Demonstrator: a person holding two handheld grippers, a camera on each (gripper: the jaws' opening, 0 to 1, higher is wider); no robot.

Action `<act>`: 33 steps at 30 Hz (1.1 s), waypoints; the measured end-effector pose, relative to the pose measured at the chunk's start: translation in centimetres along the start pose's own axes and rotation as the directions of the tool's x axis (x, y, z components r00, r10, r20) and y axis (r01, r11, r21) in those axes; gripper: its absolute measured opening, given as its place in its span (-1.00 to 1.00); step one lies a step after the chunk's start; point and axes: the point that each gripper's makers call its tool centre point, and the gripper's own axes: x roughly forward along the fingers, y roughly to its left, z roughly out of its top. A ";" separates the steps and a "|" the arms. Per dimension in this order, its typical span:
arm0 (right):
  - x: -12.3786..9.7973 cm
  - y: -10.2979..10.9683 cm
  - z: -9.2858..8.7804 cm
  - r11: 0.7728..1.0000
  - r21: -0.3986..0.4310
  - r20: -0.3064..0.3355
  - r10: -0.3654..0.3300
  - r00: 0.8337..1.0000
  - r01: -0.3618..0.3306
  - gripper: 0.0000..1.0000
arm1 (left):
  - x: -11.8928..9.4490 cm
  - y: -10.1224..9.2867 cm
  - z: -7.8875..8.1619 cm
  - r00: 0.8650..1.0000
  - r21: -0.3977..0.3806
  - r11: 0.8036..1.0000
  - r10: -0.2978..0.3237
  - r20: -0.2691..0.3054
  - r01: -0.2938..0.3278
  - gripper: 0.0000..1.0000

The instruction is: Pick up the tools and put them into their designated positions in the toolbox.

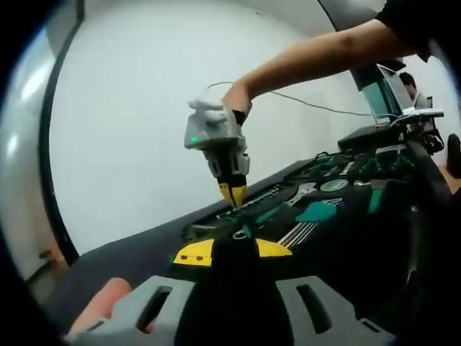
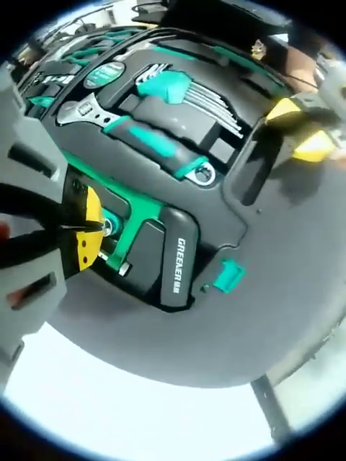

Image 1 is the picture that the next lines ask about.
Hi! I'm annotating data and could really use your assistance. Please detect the green-handled adjustable wrench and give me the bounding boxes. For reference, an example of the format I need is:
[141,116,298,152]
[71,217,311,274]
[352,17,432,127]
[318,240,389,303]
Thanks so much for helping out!
[232,181,318,241]

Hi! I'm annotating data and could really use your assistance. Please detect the hex key set green holder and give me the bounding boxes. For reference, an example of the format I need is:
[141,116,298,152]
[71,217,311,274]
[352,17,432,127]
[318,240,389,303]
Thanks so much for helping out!
[277,199,347,249]

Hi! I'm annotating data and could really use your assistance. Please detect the person's right hand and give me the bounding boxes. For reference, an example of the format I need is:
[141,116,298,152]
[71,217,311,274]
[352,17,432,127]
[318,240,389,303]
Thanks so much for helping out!
[221,81,254,113]

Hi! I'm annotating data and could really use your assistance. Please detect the black side table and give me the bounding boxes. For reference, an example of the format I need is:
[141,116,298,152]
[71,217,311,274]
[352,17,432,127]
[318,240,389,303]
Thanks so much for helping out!
[337,124,408,152]

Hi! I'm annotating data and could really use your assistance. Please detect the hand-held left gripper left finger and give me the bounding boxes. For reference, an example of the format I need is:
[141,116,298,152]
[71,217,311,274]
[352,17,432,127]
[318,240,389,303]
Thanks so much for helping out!
[64,239,215,346]

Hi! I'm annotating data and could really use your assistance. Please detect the glass partition with black frame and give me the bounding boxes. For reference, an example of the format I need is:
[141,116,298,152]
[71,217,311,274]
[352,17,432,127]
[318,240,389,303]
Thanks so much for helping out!
[6,0,86,267]

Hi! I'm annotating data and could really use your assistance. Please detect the green round tape measure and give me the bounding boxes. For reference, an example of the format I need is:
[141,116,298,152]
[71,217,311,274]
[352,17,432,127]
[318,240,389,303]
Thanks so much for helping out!
[319,177,349,192]

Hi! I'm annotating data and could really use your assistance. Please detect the set of silver sockets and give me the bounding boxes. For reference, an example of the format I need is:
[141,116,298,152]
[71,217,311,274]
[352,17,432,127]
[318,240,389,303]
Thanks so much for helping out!
[236,185,282,212]

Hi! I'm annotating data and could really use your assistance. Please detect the open silver laptop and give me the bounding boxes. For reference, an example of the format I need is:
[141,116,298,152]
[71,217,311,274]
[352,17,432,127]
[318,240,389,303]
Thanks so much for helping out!
[374,63,417,125]

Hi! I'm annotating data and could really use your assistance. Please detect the teal screen monitor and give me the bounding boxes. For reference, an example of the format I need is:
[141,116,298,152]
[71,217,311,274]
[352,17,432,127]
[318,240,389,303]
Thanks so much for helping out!
[362,79,392,122]

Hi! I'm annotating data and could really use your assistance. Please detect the green-handled pliers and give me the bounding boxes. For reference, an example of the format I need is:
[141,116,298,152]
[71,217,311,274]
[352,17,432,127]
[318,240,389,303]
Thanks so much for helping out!
[390,153,410,170]
[362,156,385,174]

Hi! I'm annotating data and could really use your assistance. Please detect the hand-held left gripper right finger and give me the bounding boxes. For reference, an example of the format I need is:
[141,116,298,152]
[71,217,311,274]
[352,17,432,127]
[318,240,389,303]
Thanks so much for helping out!
[255,238,395,346]

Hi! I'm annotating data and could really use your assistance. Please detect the white cable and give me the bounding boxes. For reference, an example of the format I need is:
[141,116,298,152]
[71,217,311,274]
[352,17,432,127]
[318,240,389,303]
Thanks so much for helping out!
[207,81,377,117]

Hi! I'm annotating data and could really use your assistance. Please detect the person's left hand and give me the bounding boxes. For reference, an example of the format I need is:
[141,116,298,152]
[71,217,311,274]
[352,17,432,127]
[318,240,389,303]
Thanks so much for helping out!
[68,277,133,336]

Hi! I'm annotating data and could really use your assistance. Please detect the black toolbox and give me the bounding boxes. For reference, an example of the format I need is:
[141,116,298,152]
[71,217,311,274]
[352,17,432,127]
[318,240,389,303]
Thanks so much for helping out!
[167,143,457,325]

